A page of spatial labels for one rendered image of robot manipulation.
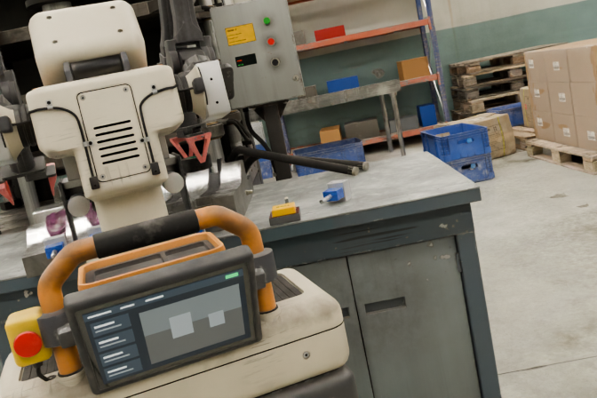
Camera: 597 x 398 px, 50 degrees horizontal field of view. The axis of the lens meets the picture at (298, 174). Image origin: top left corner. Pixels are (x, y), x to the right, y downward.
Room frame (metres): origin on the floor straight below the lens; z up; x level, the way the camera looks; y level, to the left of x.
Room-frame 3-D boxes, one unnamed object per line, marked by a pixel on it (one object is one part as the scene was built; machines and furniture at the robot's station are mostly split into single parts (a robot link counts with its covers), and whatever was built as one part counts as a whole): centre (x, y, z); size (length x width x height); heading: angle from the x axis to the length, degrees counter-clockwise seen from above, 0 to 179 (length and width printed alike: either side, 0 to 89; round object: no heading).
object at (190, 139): (1.68, 0.25, 1.04); 0.07 x 0.07 x 0.09; 33
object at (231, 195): (1.93, 0.30, 0.87); 0.50 x 0.26 x 0.14; 178
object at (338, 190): (1.71, -0.08, 0.83); 0.13 x 0.05 x 0.05; 150
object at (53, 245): (1.58, 0.64, 0.86); 0.13 x 0.05 x 0.05; 15
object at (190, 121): (1.71, 0.26, 1.11); 0.10 x 0.07 x 0.07; 33
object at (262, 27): (2.62, 0.06, 0.74); 0.31 x 0.22 x 1.47; 88
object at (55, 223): (1.86, 0.65, 0.90); 0.26 x 0.18 x 0.08; 15
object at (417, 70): (7.99, -0.91, 1.14); 2.06 x 0.65 x 2.27; 88
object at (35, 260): (1.86, 0.66, 0.86); 0.50 x 0.26 x 0.11; 15
